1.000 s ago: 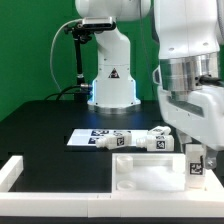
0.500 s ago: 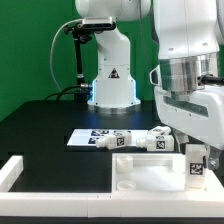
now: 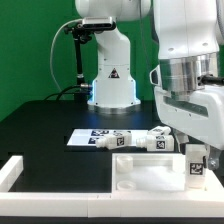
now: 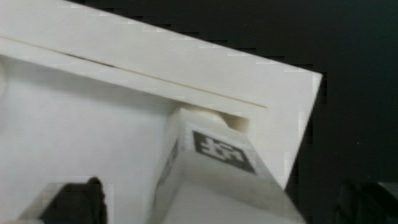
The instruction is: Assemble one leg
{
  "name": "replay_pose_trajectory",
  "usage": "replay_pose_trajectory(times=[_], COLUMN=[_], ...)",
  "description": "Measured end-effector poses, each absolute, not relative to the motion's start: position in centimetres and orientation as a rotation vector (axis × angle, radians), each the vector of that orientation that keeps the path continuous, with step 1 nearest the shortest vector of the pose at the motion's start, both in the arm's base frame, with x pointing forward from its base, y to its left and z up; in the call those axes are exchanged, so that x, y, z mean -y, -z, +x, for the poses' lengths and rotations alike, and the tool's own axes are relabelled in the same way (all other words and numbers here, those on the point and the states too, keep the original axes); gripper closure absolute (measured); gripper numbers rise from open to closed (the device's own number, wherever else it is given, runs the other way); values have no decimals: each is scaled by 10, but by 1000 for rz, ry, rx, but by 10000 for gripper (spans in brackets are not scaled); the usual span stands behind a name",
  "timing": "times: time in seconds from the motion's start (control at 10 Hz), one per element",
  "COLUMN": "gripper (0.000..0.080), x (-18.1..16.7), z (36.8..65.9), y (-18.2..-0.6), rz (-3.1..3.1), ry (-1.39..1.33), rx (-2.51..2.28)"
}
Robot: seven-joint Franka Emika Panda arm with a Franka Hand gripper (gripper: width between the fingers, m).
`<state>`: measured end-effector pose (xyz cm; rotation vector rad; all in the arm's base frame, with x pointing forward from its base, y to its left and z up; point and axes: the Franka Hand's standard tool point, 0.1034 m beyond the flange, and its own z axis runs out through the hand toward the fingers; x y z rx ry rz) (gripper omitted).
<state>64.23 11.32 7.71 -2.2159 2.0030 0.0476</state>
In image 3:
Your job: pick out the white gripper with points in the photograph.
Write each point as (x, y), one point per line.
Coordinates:
(201, 117)

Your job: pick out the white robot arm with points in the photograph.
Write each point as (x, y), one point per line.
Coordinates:
(189, 94)

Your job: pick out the white U-shaped fence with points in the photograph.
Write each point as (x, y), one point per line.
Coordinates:
(206, 202)

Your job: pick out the white fiducial tag plate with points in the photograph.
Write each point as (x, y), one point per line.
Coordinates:
(87, 137)

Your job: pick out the grey camera on stand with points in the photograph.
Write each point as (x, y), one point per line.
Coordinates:
(97, 23)

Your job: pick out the black camera stand pole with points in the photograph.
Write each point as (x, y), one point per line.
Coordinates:
(80, 37)

